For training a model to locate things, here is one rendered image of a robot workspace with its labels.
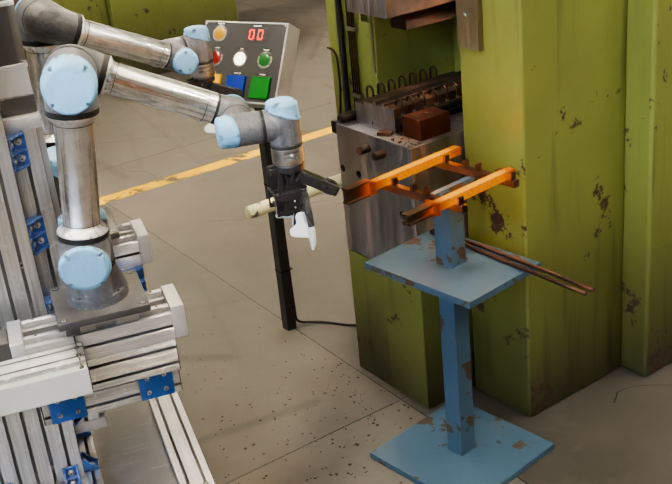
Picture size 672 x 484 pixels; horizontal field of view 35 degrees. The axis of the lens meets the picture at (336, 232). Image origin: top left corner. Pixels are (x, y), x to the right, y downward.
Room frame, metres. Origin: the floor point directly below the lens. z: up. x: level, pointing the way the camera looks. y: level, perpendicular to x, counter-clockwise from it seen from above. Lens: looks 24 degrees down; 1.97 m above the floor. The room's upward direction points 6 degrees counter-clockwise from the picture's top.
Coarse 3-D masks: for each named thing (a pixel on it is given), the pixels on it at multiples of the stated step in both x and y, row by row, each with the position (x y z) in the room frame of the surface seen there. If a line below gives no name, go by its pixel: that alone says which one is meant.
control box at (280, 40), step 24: (216, 24) 3.64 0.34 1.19; (240, 24) 3.58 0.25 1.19; (264, 24) 3.54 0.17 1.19; (288, 24) 3.49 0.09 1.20; (216, 48) 3.59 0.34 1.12; (240, 48) 3.54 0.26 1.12; (264, 48) 3.49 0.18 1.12; (288, 48) 3.47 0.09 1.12; (216, 72) 3.55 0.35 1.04; (240, 72) 3.50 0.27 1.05; (264, 72) 3.45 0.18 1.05; (288, 72) 3.46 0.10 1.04
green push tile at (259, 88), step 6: (252, 78) 3.45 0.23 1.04; (258, 78) 3.44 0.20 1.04; (264, 78) 3.43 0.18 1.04; (270, 78) 3.42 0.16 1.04; (252, 84) 3.44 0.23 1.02; (258, 84) 3.43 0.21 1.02; (264, 84) 3.42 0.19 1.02; (252, 90) 3.43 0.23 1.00; (258, 90) 3.42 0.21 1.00; (264, 90) 3.41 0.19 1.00; (252, 96) 3.42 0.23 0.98; (258, 96) 3.41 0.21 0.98; (264, 96) 3.40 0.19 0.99
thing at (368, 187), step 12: (432, 156) 2.82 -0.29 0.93; (408, 168) 2.74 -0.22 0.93; (420, 168) 2.77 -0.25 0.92; (360, 180) 2.66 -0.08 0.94; (372, 180) 2.68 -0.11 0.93; (384, 180) 2.68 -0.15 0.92; (348, 192) 2.61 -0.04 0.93; (360, 192) 2.63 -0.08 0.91; (372, 192) 2.64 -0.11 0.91; (348, 204) 2.60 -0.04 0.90
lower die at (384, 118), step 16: (432, 80) 3.37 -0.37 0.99; (384, 96) 3.24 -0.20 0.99; (416, 96) 3.20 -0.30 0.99; (432, 96) 3.18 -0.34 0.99; (448, 96) 3.21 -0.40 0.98; (368, 112) 3.20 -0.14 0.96; (384, 112) 3.13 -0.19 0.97; (400, 112) 3.10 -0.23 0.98; (384, 128) 3.13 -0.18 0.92; (400, 128) 3.10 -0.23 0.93
